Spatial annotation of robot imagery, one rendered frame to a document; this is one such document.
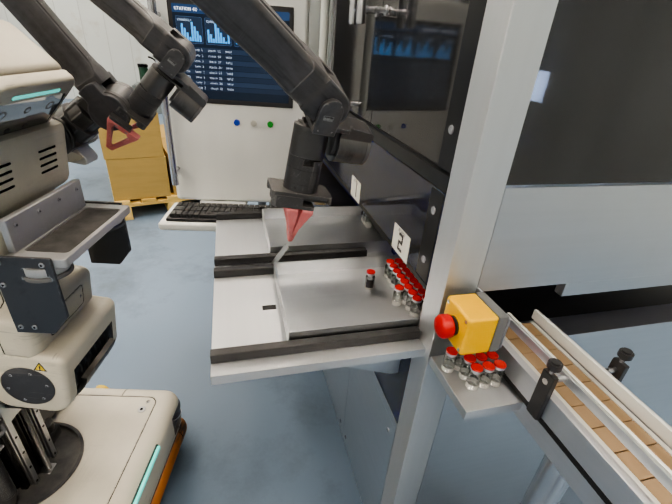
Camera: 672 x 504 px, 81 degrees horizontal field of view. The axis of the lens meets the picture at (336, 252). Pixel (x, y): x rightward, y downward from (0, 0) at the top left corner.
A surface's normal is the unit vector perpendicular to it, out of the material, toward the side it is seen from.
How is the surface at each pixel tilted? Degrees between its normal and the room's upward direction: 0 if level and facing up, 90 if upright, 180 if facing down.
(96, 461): 0
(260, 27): 110
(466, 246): 90
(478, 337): 90
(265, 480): 0
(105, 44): 90
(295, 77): 106
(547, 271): 90
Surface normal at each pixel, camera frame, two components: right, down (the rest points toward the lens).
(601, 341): 0.25, 0.48
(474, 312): 0.07, -0.88
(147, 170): 0.45, 0.45
